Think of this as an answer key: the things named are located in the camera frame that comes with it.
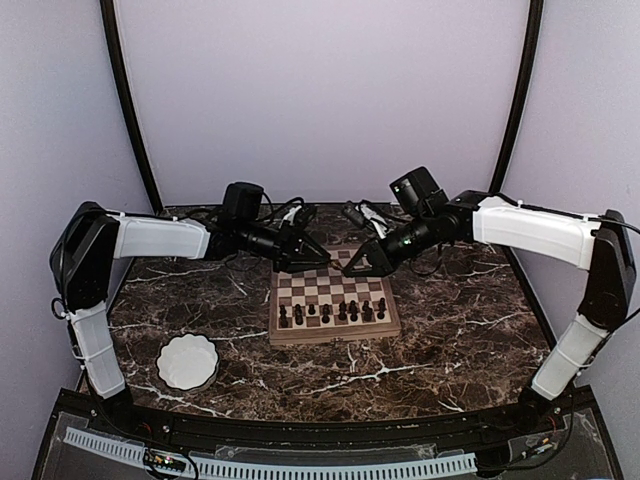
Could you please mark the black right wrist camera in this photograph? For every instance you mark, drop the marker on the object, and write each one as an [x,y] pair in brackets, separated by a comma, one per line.
[418,194]

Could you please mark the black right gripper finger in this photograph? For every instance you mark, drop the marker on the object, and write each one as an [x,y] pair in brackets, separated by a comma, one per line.
[362,272]
[359,259]

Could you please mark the wooden chess board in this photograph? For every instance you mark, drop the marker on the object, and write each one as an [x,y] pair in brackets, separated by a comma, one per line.
[329,286]

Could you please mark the white fluted ceramic bowl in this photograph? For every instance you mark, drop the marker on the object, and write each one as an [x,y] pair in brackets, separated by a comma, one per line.
[188,362]

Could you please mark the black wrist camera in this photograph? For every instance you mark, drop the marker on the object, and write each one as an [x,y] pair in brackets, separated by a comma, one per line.
[418,194]
[242,201]

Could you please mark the black frame post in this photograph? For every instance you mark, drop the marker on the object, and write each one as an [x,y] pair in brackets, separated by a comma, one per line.
[119,73]
[521,88]

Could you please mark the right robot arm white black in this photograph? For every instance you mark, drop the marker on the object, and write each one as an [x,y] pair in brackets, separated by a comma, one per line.
[598,245]

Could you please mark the black right frame post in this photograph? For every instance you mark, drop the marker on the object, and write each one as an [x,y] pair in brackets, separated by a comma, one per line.
[521,88]

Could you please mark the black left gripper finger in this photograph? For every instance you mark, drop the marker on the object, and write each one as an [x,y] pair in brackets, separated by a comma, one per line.
[296,265]
[311,249]

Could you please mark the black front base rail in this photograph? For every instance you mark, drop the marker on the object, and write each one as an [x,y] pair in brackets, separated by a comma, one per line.
[578,429]

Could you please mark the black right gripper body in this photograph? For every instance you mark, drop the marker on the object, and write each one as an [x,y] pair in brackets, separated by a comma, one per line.
[387,260]

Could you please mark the black left frame post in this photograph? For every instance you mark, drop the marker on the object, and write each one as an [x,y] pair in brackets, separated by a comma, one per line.
[119,73]

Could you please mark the grey slotted cable duct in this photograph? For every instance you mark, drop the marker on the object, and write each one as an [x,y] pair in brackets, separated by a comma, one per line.
[245,463]

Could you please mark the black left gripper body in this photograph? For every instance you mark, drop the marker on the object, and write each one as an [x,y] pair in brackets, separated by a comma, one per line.
[283,243]

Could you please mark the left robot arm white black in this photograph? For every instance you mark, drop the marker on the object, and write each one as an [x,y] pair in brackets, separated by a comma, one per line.
[95,238]

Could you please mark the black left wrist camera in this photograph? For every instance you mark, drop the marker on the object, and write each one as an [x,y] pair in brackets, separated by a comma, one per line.
[242,201]

